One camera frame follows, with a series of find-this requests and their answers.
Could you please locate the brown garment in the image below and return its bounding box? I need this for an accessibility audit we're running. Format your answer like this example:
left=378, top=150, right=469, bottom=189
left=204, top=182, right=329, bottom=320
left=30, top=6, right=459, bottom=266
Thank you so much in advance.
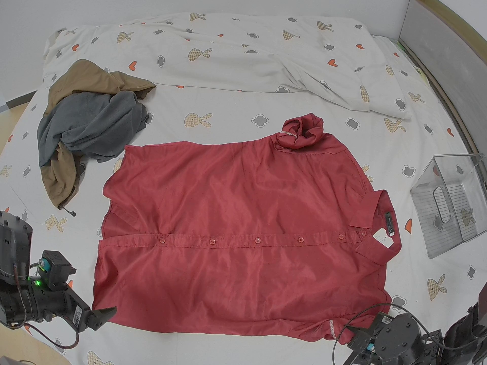
left=41, top=59, right=157, bottom=218

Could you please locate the grey garment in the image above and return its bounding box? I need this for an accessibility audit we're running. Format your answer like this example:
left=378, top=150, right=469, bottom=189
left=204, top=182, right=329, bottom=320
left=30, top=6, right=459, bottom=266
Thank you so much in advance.
left=37, top=91, right=149, bottom=166

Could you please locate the red shirt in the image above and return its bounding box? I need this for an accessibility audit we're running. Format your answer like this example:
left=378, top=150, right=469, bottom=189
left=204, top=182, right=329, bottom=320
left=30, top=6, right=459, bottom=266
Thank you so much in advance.
left=92, top=113, right=403, bottom=345

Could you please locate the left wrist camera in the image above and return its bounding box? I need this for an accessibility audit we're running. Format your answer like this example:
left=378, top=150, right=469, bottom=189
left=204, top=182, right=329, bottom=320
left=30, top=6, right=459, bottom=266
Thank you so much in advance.
left=38, top=250, right=77, bottom=292

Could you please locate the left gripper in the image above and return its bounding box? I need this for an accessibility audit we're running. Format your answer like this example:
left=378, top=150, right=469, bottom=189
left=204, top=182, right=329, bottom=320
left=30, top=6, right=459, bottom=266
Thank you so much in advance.
left=28, top=290, right=117, bottom=334

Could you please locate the clear plastic box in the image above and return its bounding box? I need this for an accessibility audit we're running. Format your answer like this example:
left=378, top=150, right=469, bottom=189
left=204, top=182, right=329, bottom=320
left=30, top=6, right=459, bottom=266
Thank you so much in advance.
left=410, top=152, right=487, bottom=259

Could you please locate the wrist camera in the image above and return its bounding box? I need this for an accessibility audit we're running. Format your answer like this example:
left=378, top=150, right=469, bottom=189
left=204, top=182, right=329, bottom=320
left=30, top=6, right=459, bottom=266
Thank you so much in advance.
left=347, top=327, right=378, bottom=354
left=38, top=250, right=77, bottom=292

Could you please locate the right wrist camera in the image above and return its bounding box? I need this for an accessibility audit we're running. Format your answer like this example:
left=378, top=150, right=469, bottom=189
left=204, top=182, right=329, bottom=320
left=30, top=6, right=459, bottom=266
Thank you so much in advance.
left=347, top=327, right=378, bottom=354

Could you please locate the white printed quilt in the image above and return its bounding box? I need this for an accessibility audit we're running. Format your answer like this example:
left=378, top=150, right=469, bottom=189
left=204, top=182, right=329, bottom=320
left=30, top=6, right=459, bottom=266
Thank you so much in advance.
left=42, top=12, right=414, bottom=121

